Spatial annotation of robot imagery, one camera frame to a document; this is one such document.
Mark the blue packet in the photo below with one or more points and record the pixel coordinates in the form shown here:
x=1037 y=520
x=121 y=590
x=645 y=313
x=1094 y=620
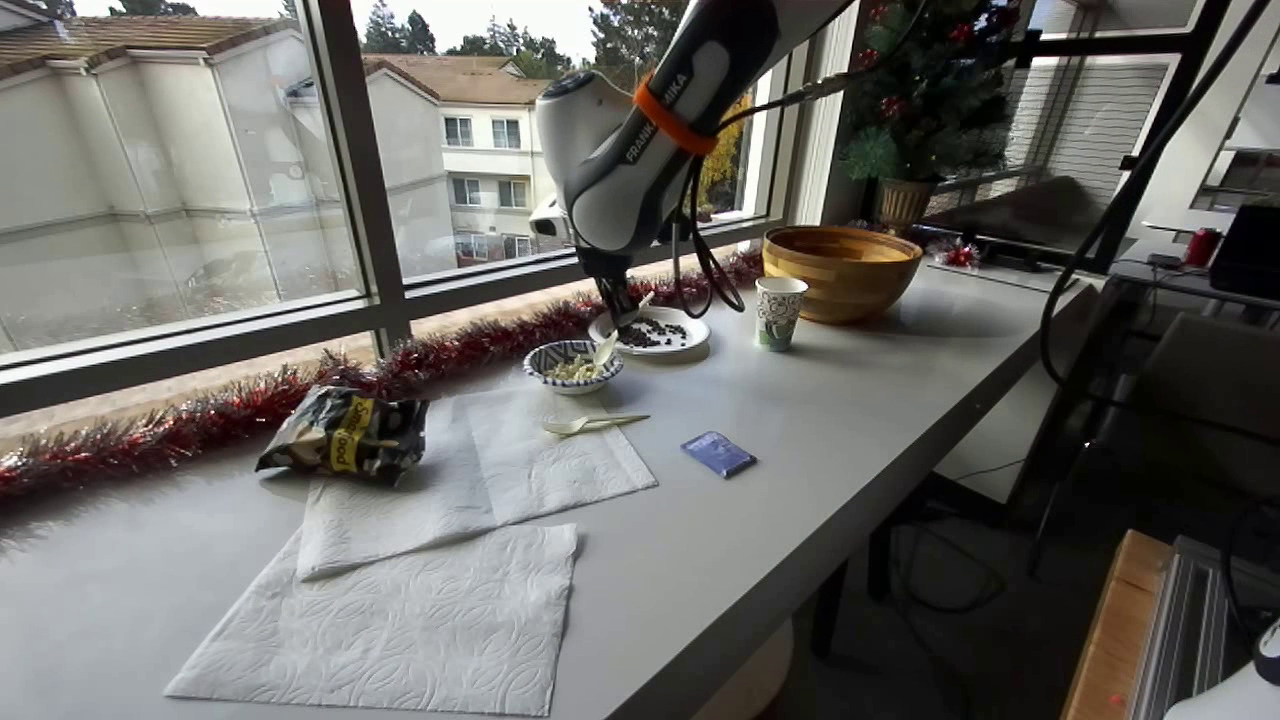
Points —
x=716 y=452

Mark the dark window frame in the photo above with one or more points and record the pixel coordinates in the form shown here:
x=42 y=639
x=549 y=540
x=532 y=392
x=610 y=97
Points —
x=362 y=200

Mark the black partition frame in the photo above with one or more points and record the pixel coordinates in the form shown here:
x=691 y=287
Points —
x=1156 y=132

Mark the cream plastic fork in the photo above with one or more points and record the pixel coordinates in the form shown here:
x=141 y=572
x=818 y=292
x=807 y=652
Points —
x=606 y=420

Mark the patterned paper cup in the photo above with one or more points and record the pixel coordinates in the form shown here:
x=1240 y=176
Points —
x=782 y=323

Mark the large wooden bowl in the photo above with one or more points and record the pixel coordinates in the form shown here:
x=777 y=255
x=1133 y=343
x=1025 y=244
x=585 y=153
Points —
x=854 y=287

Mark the black monitor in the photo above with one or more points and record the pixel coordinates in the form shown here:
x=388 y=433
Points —
x=1251 y=255

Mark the red ribbon bow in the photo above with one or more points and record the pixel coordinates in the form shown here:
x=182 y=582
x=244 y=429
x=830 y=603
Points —
x=962 y=255

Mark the white plate with dark food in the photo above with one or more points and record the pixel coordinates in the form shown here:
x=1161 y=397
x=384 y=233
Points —
x=666 y=343

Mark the red tinsel garland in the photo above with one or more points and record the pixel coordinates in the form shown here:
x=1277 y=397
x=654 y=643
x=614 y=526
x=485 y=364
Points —
x=132 y=440

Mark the round tan stool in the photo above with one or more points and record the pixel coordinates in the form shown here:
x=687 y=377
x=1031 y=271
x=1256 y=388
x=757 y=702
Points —
x=753 y=680

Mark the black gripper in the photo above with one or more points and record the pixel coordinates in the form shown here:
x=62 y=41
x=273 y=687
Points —
x=614 y=276

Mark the small patterned bowl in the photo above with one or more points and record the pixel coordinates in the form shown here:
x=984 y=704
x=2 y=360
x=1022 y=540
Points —
x=562 y=377

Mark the aluminium rail frame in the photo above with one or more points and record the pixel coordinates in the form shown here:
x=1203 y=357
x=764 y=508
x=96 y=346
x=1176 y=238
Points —
x=1203 y=625

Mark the white apartment building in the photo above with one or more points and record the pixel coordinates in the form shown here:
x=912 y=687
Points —
x=492 y=161

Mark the folded white paper towel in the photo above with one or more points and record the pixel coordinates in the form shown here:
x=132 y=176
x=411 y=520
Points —
x=532 y=482

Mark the wooden board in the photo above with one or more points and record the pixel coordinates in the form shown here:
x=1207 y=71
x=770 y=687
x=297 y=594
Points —
x=1112 y=643

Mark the dark chair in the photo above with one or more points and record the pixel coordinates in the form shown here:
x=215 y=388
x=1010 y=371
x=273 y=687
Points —
x=1203 y=427

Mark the crumpled snack bag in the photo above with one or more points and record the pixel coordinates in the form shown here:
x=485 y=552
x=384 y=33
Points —
x=345 y=433

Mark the large white paper towel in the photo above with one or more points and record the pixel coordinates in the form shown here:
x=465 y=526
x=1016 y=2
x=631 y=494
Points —
x=392 y=625

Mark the yellow leaved tree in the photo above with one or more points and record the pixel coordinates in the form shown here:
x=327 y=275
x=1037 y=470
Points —
x=728 y=153

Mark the red cup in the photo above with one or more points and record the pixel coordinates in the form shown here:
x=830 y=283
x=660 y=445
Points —
x=1203 y=249

